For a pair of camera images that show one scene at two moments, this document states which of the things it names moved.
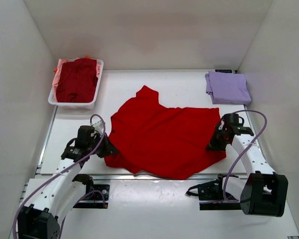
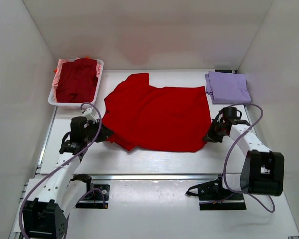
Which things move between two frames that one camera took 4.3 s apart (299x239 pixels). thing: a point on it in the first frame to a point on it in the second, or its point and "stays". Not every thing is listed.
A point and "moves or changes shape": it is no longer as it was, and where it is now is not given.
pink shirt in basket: x=58 y=75 stays
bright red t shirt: x=152 y=139 moves or changes shape
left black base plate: x=94 y=192 stays
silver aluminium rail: x=128 y=177 stays
